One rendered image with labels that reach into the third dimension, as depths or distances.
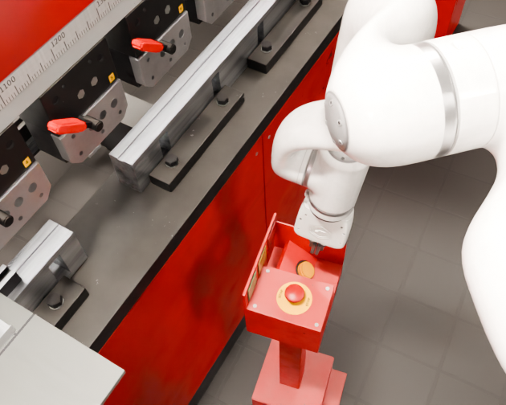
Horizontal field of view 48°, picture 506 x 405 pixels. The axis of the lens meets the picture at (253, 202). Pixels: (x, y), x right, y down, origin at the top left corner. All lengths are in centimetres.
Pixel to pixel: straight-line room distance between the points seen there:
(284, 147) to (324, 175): 9
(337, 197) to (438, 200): 140
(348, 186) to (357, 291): 118
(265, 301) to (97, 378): 40
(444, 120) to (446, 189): 189
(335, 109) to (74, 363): 62
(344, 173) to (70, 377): 51
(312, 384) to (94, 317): 88
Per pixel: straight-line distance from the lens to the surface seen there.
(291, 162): 92
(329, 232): 106
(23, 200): 93
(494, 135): 52
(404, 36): 56
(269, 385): 180
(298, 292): 115
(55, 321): 110
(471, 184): 240
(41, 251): 110
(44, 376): 96
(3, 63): 82
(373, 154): 48
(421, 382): 198
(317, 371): 182
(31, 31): 84
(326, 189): 93
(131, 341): 123
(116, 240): 117
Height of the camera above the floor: 185
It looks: 56 degrees down
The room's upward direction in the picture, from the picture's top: 4 degrees counter-clockwise
